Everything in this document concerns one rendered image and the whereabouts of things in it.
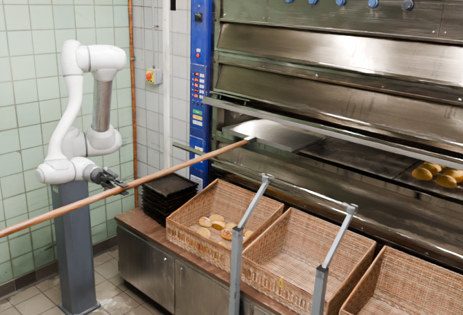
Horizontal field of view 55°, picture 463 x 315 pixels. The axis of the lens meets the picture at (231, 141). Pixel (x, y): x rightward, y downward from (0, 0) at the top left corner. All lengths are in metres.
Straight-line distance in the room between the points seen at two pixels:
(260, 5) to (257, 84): 0.46
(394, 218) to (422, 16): 1.00
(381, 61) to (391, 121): 0.30
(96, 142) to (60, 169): 0.52
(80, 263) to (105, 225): 0.80
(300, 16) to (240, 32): 0.43
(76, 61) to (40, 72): 0.85
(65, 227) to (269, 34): 1.68
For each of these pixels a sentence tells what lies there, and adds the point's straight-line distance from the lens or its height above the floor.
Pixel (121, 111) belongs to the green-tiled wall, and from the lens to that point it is 3.58.
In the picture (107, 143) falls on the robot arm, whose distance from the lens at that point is 2.75.
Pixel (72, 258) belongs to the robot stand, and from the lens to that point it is 3.04.
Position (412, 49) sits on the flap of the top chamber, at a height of 1.84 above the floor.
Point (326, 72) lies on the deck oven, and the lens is 2.43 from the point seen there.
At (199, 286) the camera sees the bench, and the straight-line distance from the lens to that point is 2.73.
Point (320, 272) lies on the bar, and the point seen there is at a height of 0.94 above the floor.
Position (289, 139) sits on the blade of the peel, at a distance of 2.86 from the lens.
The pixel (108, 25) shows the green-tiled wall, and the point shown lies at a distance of 3.43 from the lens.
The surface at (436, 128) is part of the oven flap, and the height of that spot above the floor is 1.51.
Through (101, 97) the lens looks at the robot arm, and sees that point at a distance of 2.55.
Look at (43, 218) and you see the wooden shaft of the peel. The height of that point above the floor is 1.18.
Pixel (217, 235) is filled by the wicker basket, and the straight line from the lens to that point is 2.91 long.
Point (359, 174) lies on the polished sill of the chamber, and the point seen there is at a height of 1.18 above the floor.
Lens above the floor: 2.07
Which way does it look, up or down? 19 degrees down
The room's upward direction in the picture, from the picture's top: 2 degrees clockwise
